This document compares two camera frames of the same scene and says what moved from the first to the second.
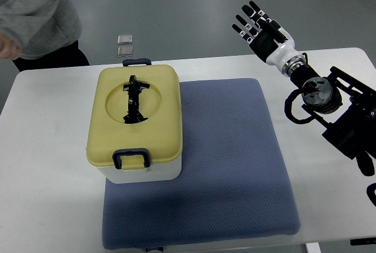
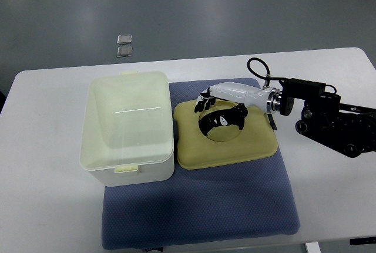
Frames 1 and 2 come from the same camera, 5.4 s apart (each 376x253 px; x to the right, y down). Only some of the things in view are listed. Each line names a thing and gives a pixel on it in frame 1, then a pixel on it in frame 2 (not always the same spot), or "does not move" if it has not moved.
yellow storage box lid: (160, 103) to (257, 138)
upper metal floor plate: (126, 39) does not move
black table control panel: (363, 241) does not move
